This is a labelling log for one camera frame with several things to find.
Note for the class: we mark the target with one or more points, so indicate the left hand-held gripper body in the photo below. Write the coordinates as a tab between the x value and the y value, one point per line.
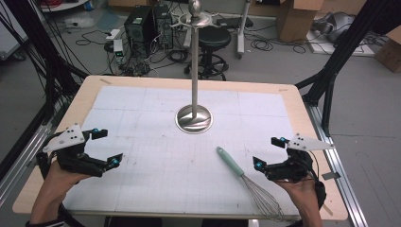
71	156

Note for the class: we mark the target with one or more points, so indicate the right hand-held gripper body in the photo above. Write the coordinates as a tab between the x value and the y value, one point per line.
294	168

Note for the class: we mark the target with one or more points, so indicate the person's right hand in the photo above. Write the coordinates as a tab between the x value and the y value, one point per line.
301	190

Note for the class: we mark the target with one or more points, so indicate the person's left hand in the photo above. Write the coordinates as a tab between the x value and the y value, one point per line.
64	178

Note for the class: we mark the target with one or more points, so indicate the white grid mat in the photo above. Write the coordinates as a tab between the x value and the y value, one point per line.
164	176

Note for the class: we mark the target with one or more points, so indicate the white power adapter box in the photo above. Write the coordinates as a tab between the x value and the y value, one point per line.
118	50

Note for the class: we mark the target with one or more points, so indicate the white power strip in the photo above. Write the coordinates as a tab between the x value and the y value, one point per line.
113	34

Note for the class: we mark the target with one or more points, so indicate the steel utensil hanging stand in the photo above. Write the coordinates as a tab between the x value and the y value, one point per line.
194	78

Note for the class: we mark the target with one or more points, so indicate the large black computer tower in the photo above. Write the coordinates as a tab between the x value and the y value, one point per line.
138	28

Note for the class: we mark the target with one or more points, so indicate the white stand leg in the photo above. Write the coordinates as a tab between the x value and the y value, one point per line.
242	31

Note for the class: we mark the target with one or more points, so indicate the tall cardboard box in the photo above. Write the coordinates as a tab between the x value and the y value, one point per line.
294	22

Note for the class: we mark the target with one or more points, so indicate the black round stool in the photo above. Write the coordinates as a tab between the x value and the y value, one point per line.
215	38

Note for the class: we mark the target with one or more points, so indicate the white floor board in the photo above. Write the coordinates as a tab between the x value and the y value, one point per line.
359	47

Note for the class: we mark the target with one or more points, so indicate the slim black computer tower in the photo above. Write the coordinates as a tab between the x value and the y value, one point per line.
164	26

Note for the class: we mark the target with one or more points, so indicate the flat black device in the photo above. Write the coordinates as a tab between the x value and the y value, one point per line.
235	22

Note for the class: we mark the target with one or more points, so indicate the grey bag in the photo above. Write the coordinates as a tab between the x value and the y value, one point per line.
335	25

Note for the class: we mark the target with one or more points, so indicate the small cardboard box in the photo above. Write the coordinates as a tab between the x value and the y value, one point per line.
389	53

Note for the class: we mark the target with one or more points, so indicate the aluminium rail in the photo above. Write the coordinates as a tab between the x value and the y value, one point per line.
342	176
22	160

